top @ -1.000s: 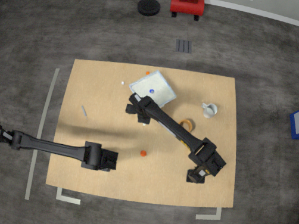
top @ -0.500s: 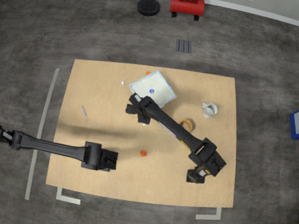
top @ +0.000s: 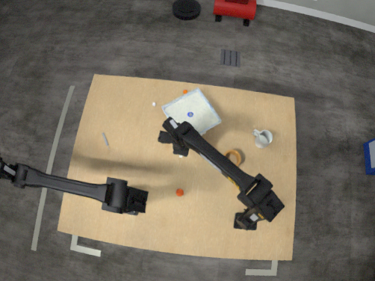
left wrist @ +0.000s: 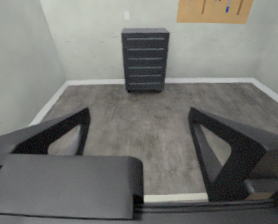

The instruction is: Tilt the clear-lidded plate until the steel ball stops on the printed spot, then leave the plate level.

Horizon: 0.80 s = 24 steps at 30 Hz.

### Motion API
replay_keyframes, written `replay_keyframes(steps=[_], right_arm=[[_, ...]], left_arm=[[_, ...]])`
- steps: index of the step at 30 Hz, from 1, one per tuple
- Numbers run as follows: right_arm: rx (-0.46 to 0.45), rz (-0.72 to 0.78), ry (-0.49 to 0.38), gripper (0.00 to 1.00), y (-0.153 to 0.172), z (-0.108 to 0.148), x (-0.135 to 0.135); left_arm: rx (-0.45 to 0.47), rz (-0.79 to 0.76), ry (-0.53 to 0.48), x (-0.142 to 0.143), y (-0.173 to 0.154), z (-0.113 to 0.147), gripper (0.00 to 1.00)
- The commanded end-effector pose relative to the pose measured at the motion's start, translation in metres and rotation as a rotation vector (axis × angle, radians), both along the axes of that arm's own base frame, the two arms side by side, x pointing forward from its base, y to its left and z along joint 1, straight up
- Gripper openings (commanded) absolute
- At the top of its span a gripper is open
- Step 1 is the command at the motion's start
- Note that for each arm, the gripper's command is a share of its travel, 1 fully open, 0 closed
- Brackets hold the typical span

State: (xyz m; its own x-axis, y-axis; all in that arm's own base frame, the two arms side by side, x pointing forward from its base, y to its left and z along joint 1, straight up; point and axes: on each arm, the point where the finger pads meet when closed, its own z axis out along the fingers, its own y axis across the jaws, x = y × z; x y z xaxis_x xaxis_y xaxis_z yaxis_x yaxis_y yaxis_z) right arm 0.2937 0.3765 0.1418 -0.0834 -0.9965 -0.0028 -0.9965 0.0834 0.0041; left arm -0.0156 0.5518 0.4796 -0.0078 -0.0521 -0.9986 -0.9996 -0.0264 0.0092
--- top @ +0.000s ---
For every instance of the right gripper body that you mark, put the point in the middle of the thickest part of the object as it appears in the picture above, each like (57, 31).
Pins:
(184, 151)

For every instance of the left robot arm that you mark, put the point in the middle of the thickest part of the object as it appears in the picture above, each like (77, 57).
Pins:
(115, 191)

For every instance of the white ceramic mug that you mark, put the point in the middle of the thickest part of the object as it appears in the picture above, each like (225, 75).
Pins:
(265, 136)

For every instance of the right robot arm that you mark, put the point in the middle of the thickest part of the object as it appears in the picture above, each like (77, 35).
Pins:
(261, 198)

